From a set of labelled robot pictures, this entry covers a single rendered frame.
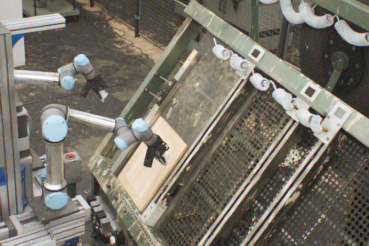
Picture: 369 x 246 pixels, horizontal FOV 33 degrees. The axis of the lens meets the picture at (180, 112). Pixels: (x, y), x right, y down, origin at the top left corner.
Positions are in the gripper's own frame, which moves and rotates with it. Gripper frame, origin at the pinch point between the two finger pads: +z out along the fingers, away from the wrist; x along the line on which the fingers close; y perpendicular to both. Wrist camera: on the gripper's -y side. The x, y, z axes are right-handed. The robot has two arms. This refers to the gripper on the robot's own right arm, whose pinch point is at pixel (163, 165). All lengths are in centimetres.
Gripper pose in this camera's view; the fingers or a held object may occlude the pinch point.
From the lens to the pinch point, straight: 340.2
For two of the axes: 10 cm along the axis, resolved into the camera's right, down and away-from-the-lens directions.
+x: -7.2, -2.5, 6.5
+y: 5.7, -7.4, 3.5
